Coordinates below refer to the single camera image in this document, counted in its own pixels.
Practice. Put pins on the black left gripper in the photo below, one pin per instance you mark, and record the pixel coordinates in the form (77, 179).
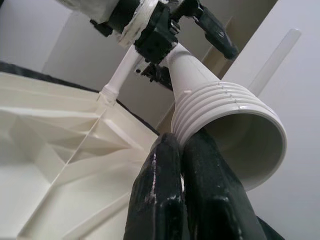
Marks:
(157, 37)

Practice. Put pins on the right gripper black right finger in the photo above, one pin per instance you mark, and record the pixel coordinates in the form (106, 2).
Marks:
(215, 200)

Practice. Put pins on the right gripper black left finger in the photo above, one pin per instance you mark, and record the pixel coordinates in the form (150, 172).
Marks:
(155, 200)

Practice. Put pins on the white plastic table top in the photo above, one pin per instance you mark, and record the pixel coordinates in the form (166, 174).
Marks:
(50, 150)

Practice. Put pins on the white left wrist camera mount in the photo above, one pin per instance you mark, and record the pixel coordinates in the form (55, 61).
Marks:
(138, 30)

